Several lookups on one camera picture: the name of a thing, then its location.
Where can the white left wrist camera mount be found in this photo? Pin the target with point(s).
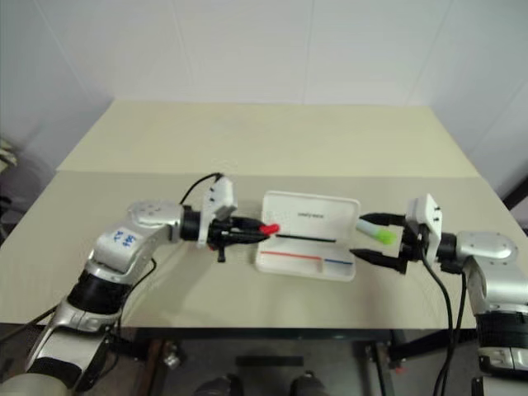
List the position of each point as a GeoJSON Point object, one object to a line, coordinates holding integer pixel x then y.
{"type": "Point", "coordinates": [222, 191]}

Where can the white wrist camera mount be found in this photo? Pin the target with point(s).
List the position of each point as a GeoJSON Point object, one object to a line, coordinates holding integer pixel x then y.
{"type": "Point", "coordinates": [427, 214]}
{"type": "Point", "coordinates": [222, 191]}

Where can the red marker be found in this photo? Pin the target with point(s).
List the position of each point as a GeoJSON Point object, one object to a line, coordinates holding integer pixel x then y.
{"type": "Point", "coordinates": [271, 229]}

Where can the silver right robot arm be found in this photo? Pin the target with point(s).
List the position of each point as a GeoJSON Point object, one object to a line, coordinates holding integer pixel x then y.
{"type": "Point", "coordinates": [491, 251]}

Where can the green capped marker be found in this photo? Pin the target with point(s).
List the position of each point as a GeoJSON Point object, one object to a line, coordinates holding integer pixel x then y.
{"type": "Point", "coordinates": [383, 237]}

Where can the dark rounded shape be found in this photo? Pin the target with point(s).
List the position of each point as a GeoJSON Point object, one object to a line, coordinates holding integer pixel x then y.
{"type": "Point", "coordinates": [308, 384]}

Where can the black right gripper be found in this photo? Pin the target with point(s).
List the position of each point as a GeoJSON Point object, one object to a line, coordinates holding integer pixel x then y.
{"type": "Point", "coordinates": [412, 247]}

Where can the white open pencil case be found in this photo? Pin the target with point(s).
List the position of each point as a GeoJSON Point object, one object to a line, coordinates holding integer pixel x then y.
{"type": "Point", "coordinates": [305, 264]}

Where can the black slanted background bar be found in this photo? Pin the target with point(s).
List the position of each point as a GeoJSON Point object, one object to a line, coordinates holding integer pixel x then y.
{"type": "Point", "coordinates": [517, 194]}

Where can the black metal table frame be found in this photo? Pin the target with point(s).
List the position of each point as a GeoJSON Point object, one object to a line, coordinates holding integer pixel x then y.
{"type": "Point", "coordinates": [264, 334]}

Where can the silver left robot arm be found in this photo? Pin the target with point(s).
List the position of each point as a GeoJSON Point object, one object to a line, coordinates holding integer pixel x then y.
{"type": "Point", "coordinates": [123, 243]}

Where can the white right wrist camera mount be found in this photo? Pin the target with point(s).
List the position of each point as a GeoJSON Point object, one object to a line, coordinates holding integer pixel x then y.
{"type": "Point", "coordinates": [427, 214]}

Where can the small silver metal fitting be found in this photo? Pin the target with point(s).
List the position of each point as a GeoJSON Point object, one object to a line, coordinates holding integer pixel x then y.
{"type": "Point", "coordinates": [171, 356]}

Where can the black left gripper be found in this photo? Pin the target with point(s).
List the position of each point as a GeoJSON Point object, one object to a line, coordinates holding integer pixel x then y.
{"type": "Point", "coordinates": [220, 233]}

